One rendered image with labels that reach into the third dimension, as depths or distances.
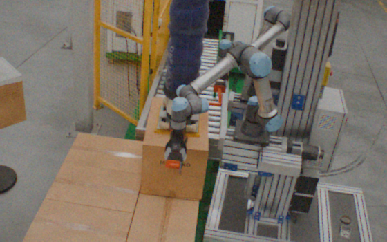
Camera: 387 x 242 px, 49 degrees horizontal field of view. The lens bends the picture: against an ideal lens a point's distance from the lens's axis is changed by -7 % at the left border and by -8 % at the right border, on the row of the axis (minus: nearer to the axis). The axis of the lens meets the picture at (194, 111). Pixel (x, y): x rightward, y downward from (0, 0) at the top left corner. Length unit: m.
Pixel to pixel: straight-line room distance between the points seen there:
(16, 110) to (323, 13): 2.34
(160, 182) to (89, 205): 0.49
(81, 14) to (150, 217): 1.96
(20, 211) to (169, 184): 1.37
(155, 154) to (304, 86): 1.00
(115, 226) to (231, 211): 1.04
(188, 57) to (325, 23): 0.83
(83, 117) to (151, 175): 1.72
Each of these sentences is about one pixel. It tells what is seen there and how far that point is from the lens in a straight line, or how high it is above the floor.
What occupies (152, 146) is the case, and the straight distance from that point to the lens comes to 2.77.
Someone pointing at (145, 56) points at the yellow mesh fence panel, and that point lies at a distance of 4.07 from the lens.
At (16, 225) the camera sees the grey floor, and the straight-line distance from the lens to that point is 3.65.
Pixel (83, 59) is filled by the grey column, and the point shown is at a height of 0.82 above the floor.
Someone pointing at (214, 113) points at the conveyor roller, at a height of 0.54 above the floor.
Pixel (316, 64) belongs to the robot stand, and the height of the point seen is 1.50.
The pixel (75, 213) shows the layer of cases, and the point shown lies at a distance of 2.88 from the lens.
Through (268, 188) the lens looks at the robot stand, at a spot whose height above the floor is 0.51.
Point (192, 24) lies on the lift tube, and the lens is 2.60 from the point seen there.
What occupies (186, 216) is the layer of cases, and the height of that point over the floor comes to 0.54.
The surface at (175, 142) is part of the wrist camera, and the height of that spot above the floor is 1.22.
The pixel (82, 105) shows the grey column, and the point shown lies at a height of 0.33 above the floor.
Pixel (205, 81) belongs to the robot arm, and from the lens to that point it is 2.41.
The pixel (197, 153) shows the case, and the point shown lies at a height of 0.91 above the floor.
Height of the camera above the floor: 2.53
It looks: 30 degrees down
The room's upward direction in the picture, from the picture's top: 6 degrees clockwise
